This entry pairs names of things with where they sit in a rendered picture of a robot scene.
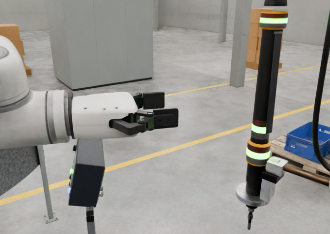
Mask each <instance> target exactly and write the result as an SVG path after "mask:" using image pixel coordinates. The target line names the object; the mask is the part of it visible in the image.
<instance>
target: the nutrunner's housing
mask: <svg viewBox="0 0 330 234"><path fill-rule="evenodd" d="M264 6H287V0H265V1H264ZM265 168H266V166H261V167H258V166H253V165H250V164H249V163H247V174H246V193H247V194H249V195H251V196H259V195H260V191H261V183H262V178H261V175H262V171H264V170H265ZM246 206H247V207H248V208H250V209H256V208H258V207H252V206H249V205H246Z"/></svg>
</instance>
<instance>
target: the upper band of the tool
mask: <svg viewBox="0 0 330 234"><path fill-rule="evenodd" d="M261 13H271V14H285V13H288V11H261ZM260 18H263V17H260ZM264 19H273V18H264ZM282 19H287V18H282ZM260 23H262V22H260ZM263 24H267V23H263ZM269 24H286V23H269ZM261 28H262V29H267V30H283V29H285V28H264V27H261Z"/></svg>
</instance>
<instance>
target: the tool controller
mask: <svg viewBox="0 0 330 234"><path fill-rule="evenodd" d="M73 151H75V155H74V158H75V159H74V166H73V171H72V178H71V187H70V188H71V190H70V194H69V200H68V205H69V206H79V207H94V208H95V207H96V206H97V203H98V200H99V197H103V195H104V192H103V186H102V181H103V178H104V173H105V159H104V149H103V140H102V139H81V138H78V140H77V145H74V146H73Z"/></svg>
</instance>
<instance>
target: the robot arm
mask: <svg viewBox="0 0 330 234"><path fill-rule="evenodd" d="M164 107H165V93H164V91H156V92H143V94H142V93H141V92H138V93H134V94H132V93H128V92H112V93H101V94H92V95H84V96H77V97H74V96H73V92H69V93H68V96H67V95H66V92H65V90H59V89H56V90H51V91H33V90H31V89H30V88H29V84H28V78H27V75H26V71H25V67H24V64H23V61H22V59H21V56H20V54H19V52H18V51H17V49H16V48H15V46H14V45H13V43H12V42H11V41H10V40H9V39H7V38H5V37H3V36H0V149H9V148H19V147H29V146H39V145H49V144H59V143H69V141H70V136H72V139H76V138H81V139H107V138H125V137H135V136H137V135H138V133H139V132H141V133H144V132H146V131H153V130H156V129H166V128H176V127H178V121H179V110H178V108H176V107H172V108H164ZM140 108H143V110H138V109H140ZM146 109H153V112H150V111H144V110H146ZM140 116H143V118H141V119H140Z"/></svg>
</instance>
